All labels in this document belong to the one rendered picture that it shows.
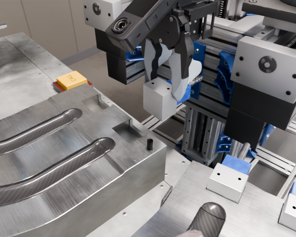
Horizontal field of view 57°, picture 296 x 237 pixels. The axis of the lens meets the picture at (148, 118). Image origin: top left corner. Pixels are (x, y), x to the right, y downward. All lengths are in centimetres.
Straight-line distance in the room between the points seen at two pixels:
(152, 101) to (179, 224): 20
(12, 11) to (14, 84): 150
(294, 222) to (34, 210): 35
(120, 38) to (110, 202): 25
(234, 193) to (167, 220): 11
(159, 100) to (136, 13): 15
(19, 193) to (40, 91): 41
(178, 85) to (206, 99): 41
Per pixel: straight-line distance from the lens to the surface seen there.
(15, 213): 41
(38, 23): 244
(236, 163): 48
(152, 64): 47
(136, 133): 51
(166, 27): 41
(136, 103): 206
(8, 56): 103
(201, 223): 42
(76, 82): 74
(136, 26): 37
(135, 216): 48
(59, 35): 256
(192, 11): 41
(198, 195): 44
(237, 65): 60
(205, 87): 82
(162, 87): 47
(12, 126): 56
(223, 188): 43
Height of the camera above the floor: 121
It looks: 39 degrees down
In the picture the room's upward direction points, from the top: straight up
